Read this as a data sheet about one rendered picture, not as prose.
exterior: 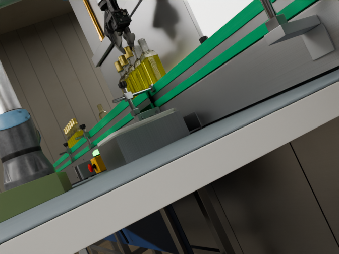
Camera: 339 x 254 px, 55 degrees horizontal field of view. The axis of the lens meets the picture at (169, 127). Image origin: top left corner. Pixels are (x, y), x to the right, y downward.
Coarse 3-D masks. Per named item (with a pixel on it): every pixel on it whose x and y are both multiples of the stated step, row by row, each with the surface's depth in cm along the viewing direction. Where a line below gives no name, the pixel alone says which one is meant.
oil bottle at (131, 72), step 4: (132, 64) 128; (128, 68) 129; (132, 68) 126; (128, 72) 129; (132, 72) 127; (132, 76) 128; (136, 76) 126; (132, 80) 129; (136, 80) 127; (136, 84) 128; (140, 84) 126; (136, 88) 129; (140, 88) 127
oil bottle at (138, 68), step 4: (136, 60) 123; (136, 64) 123; (140, 64) 122; (136, 68) 124; (140, 68) 122; (136, 72) 125; (140, 72) 123; (140, 76) 124; (144, 76) 122; (140, 80) 125; (144, 80) 123; (144, 84) 124; (148, 84) 122; (144, 88) 125
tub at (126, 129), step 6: (174, 108) 95; (156, 114) 92; (162, 114) 92; (144, 120) 89; (150, 120) 91; (132, 126) 87; (138, 126) 89; (114, 132) 85; (120, 132) 85; (108, 138) 88; (102, 144) 96
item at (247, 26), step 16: (256, 0) 70; (272, 0) 67; (288, 0) 65; (304, 0) 62; (240, 16) 75; (256, 16) 72; (288, 16) 66; (224, 32) 81; (240, 32) 77; (256, 32) 73; (208, 48) 87; (224, 48) 83; (240, 48) 79; (192, 64) 95; (208, 64) 90; (160, 80) 111; (176, 80) 105; (192, 80) 98; (160, 96) 116
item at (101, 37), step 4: (84, 0) 175; (84, 4) 176; (88, 4) 176; (88, 8) 175; (88, 12) 175; (92, 16) 175; (92, 20) 175; (96, 24) 175; (96, 28) 175; (100, 32) 175; (100, 36) 174; (100, 40) 175
